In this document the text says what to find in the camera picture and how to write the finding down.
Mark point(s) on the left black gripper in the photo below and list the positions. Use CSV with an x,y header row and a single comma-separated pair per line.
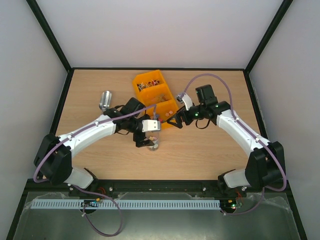
x,y
137,138

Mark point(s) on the grey slotted cable duct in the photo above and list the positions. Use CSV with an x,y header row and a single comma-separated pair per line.
x,y
77,204

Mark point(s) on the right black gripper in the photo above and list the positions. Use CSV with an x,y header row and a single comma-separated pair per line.
x,y
184,117

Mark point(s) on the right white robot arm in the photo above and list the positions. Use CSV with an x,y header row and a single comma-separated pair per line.
x,y
266,163

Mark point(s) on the clear glass jar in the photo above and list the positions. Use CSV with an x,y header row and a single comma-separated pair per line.
x,y
154,137

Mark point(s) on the yellow bin with star candies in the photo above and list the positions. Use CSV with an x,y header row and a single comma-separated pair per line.
x,y
165,110

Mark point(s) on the yellow bin with lollipops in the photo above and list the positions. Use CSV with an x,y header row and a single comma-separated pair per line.
x,y
145,81

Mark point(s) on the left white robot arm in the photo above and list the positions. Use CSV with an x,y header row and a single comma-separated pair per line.
x,y
54,159

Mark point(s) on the black mounting rail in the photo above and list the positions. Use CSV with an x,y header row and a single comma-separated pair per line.
x,y
115,188

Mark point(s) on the metal scoop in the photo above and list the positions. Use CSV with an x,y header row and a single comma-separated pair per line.
x,y
105,100

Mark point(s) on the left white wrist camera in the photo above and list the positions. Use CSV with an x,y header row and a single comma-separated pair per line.
x,y
150,125

